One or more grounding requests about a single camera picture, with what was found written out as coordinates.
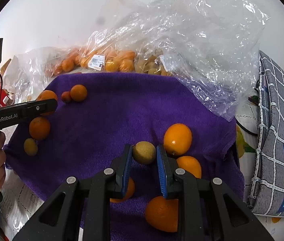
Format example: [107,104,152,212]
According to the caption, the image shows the small yellow-green fruit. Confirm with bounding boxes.
[23,138,38,156]

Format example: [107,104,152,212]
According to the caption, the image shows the orange tangerine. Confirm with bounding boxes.
[36,90,58,116]

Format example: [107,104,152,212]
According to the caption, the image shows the bagged oranges with label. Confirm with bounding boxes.
[44,46,136,77]

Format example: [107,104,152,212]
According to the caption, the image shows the black cable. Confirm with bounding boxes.
[235,122,259,136]

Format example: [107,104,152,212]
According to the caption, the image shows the green-brown round fruit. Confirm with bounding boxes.
[132,141,156,165]

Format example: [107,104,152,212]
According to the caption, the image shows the grey checked star cushion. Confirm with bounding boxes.
[247,52,284,217]

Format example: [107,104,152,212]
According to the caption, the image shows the clear plastic bag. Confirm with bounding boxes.
[87,0,269,121]

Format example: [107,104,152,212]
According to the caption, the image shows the small red fruit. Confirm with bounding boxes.
[61,91,72,103]

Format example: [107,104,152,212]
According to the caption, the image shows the small orange kumquat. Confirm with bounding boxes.
[163,124,192,156]

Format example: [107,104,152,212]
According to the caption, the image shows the small orange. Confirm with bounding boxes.
[70,84,88,102]

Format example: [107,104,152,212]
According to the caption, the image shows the clear bag of small fruit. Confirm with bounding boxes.
[3,47,71,104]

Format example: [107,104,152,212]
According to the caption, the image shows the purple towel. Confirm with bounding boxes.
[2,72,245,241]

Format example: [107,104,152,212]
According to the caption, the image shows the large mandarin orange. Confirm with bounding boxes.
[29,116,51,140]

